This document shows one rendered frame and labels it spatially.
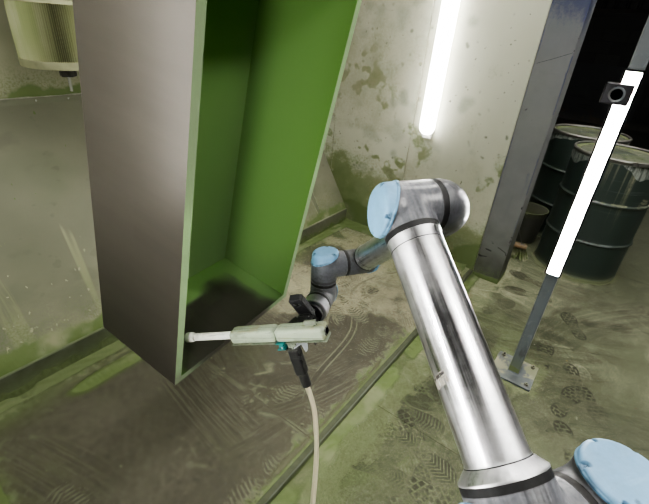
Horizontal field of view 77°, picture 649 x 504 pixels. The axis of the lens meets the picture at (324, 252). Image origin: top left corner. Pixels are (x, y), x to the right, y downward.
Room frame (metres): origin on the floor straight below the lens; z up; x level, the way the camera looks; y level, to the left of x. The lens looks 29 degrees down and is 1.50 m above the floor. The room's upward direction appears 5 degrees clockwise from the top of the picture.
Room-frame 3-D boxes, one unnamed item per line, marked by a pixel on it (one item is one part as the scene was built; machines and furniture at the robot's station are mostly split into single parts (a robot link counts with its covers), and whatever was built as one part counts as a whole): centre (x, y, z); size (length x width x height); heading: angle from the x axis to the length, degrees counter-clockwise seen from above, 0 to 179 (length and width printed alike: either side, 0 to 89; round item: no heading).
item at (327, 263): (1.21, -0.01, 0.77); 0.12 x 0.09 x 0.12; 112
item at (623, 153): (2.83, -1.95, 0.86); 0.54 x 0.54 x 0.01
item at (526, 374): (1.59, -1.03, 0.01); 0.20 x 0.20 x 0.01; 55
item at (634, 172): (2.83, -1.95, 0.44); 0.59 x 0.58 x 0.89; 160
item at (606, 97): (1.58, -0.99, 1.35); 0.09 x 0.07 x 0.07; 55
